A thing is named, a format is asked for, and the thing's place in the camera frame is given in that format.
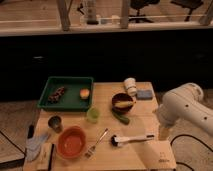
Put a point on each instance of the grey metal cup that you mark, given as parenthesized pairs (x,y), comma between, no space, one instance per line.
(55,122)

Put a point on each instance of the green cucumber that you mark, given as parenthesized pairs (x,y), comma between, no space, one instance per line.
(121,118)

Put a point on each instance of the orange plastic bowl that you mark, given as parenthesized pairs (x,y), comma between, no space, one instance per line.
(71,143)

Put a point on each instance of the green plastic tray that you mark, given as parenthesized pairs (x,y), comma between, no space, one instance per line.
(70,100)

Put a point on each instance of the grey blue cloth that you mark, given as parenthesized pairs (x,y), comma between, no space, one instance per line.
(33,146)

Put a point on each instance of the orange peach fruit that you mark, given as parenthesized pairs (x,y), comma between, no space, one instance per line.
(84,93)

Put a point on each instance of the blue sponge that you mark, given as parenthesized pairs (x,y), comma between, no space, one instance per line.
(144,94)

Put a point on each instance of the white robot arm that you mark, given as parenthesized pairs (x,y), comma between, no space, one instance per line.
(183,102)

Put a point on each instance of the green plastic cup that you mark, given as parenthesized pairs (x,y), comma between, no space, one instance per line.
(92,115)

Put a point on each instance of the yellow corn cob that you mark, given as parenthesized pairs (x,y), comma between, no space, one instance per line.
(124,104)

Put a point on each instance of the dark brown bowl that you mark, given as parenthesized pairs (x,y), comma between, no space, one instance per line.
(121,97)

